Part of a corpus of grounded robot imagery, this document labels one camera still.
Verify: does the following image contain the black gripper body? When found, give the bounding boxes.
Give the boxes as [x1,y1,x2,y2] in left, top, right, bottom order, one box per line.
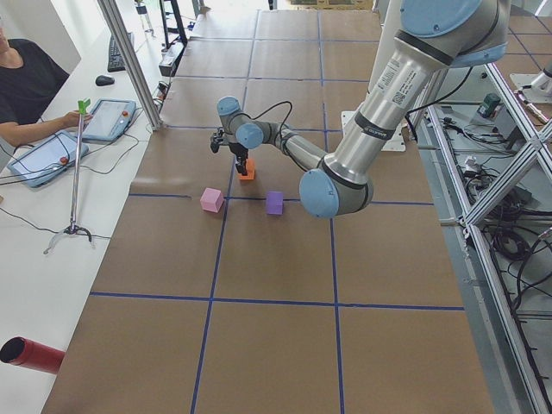
[229,142,248,161]

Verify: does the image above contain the orange foam cube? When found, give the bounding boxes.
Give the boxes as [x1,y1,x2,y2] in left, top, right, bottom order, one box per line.
[238,158,255,181]

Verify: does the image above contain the pink foam cube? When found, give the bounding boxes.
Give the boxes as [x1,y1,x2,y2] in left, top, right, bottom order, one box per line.
[200,187,224,213]

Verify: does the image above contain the purple foam cube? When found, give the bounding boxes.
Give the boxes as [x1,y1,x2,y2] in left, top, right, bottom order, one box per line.
[266,191,284,216]

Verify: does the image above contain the far blue teach pendant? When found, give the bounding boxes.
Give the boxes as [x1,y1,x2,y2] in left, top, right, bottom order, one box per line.
[82,98,136,143]

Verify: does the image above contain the blue teach pendant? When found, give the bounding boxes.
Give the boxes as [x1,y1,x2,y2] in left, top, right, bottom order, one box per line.
[7,131,78,188]
[82,98,136,143]

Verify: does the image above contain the black keyboard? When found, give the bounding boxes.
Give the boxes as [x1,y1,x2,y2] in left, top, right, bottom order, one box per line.
[107,35,125,72]

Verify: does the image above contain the black computer mouse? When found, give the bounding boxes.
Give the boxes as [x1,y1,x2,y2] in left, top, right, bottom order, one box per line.
[95,75,115,87]

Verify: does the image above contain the near blue teach pendant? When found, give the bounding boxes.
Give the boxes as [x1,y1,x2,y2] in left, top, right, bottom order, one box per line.
[7,131,78,188]

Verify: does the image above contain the seated person black shirt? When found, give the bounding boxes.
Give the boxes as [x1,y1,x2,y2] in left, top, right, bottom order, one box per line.
[1,34,79,147]

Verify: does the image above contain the red cylinder tube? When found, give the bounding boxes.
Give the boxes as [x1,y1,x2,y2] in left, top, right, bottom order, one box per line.
[1,336,66,374]

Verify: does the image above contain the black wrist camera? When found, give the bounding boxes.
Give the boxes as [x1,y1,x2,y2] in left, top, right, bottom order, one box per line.
[210,128,229,154]

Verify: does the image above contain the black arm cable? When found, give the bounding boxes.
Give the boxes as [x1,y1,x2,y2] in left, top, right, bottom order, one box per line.
[250,101,293,152]

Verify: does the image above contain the reacher grabber tool green handle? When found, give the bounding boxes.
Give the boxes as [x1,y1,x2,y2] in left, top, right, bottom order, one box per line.
[43,98,92,254]

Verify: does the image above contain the aluminium frame post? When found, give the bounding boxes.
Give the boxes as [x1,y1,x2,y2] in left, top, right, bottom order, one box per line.
[97,0,163,131]

